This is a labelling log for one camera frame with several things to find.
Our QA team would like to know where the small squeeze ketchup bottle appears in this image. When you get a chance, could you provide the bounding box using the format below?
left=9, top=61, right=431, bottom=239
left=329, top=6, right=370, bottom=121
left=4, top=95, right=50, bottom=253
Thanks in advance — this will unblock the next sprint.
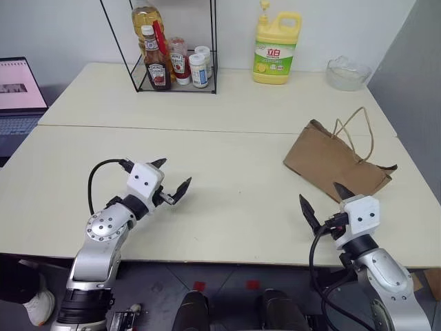
left=167, top=37, right=192, bottom=86

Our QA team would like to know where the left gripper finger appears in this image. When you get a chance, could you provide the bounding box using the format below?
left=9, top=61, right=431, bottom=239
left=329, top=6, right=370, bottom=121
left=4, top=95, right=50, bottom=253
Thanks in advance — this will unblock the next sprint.
left=170, top=177, right=193, bottom=205
left=144, top=157, right=168, bottom=171

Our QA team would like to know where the cooking oil bottle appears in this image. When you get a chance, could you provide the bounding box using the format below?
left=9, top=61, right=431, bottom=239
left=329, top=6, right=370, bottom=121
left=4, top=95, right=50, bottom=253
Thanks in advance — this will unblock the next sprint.
left=131, top=0, right=170, bottom=67

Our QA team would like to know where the black wire rack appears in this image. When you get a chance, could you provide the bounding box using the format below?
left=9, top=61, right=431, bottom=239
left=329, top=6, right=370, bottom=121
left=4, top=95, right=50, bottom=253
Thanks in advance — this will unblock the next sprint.
left=99, top=0, right=219, bottom=95

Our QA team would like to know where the tall Heinz ketchup bottle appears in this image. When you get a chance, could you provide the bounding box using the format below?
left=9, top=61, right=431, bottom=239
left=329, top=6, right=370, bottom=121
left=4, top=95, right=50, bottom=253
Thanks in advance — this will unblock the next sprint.
left=140, top=25, right=173, bottom=92

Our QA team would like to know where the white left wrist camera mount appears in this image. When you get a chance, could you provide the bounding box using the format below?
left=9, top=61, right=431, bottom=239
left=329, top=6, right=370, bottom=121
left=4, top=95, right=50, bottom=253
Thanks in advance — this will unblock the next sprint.
left=125, top=162, right=165, bottom=212

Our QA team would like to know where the clear glass bowl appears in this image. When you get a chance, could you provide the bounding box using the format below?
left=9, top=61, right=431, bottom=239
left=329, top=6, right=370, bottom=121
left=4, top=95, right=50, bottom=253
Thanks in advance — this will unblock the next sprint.
left=325, top=54, right=373, bottom=92

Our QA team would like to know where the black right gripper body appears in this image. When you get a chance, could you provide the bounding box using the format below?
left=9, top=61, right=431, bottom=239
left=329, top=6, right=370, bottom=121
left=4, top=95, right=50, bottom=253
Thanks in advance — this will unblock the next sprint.
left=321, top=212, right=349, bottom=243

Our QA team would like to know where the dark rounded shape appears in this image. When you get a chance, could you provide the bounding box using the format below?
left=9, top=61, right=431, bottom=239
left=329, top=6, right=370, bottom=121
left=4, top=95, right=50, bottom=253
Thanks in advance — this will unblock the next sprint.
left=174, top=290, right=212, bottom=331
left=254, top=288, right=308, bottom=331

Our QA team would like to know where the white sneaker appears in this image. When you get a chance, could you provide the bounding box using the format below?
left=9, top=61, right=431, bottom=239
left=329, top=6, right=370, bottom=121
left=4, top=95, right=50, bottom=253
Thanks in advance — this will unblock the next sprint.
left=23, top=288, right=57, bottom=327

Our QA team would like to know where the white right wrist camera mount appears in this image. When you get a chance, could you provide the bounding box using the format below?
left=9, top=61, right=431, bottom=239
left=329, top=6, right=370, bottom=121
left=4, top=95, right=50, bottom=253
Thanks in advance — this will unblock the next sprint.
left=334, top=194, right=381, bottom=250

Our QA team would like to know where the small metal wheeled device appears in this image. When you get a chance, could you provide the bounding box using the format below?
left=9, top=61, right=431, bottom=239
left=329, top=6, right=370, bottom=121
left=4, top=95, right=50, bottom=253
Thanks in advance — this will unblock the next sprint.
left=110, top=303, right=144, bottom=331

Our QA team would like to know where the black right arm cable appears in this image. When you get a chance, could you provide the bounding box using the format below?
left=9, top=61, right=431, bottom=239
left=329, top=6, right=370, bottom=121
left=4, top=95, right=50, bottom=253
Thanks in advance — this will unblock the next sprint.
left=308, top=220, right=377, bottom=331

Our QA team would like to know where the yellow dish soap bottle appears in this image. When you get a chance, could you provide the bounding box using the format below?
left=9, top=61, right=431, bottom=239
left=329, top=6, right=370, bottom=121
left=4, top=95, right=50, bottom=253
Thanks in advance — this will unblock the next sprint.
left=252, top=0, right=303, bottom=86

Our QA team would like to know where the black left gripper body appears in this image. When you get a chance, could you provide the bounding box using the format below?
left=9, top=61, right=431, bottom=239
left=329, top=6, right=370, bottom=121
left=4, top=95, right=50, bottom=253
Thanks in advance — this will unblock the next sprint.
left=150, top=184, right=175, bottom=208

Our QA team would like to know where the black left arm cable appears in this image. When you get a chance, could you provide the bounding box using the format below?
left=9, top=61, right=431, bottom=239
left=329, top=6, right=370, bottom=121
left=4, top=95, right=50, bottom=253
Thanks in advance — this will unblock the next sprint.
left=88, top=158, right=134, bottom=216

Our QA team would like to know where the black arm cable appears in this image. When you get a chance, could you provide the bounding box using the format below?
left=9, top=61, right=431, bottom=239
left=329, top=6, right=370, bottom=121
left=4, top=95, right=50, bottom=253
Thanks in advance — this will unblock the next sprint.
left=88, top=158, right=134, bottom=216
left=308, top=220, right=377, bottom=331

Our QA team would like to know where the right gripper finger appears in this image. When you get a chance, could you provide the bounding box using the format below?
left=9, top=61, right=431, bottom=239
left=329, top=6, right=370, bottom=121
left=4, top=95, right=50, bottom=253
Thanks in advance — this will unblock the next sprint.
left=332, top=181, right=356, bottom=203
left=298, top=194, right=325, bottom=239

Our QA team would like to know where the brown paper bag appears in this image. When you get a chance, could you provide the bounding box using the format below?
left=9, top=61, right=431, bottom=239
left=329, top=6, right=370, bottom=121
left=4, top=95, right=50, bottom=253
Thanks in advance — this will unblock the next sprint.
left=283, top=106, right=398, bottom=204

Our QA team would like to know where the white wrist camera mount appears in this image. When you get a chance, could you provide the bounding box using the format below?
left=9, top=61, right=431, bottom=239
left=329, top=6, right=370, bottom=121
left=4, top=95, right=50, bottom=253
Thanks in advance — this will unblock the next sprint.
left=334, top=194, right=381, bottom=250
left=125, top=162, right=165, bottom=212

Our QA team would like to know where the dark trouser leg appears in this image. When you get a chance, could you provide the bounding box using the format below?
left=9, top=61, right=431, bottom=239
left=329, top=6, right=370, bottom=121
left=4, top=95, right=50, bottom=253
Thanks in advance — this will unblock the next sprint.
left=0, top=252, right=46, bottom=305

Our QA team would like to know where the open laptop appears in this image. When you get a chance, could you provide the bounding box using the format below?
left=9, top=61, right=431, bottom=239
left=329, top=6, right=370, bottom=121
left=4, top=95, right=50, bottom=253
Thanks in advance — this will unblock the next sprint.
left=0, top=57, right=50, bottom=160

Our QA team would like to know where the brown cardboard piece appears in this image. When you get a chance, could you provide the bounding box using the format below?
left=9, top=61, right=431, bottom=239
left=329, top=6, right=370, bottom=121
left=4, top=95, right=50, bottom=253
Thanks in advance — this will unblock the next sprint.
left=409, top=268, right=441, bottom=298

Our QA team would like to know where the white seasoning jar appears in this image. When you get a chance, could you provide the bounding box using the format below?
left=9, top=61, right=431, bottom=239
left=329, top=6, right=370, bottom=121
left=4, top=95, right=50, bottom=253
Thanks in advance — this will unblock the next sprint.
left=188, top=53, right=211, bottom=89
left=194, top=46, right=213, bottom=79

